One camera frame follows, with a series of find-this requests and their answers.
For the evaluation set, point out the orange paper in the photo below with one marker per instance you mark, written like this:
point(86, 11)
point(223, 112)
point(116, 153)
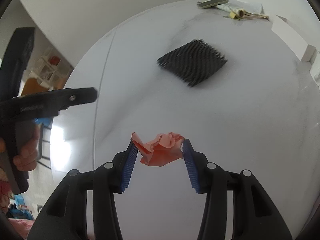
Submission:
point(162, 150)

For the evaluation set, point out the white storage trolley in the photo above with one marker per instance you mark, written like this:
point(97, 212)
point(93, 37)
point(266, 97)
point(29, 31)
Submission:
point(51, 70)

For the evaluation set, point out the orange leather chair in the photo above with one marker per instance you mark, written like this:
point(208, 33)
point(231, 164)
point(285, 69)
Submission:
point(32, 87)

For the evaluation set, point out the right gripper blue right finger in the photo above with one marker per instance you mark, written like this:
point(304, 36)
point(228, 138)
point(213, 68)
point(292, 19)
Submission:
point(255, 215)

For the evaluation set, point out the smartphone on table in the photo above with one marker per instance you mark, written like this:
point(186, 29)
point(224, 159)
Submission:
point(211, 3)

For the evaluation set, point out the blue plastic basket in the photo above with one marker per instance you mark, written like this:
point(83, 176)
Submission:
point(18, 209)

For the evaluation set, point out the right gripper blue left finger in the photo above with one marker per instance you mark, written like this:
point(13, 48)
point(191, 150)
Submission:
point(64, 214)

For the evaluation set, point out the person's left hand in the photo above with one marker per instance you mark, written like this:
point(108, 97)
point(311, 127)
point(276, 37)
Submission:
point(26, 160)

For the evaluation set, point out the yellow binder clips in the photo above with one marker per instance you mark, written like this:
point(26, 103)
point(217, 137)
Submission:
point(253, 16)

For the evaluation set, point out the white cardboard box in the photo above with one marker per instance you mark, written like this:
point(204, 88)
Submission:
point(293, 37)

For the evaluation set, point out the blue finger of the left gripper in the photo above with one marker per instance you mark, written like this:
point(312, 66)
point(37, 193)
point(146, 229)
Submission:
point(73, 97)

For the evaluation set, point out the black spiky foam pad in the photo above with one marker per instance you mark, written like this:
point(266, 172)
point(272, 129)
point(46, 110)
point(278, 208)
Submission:
point(193, 63)

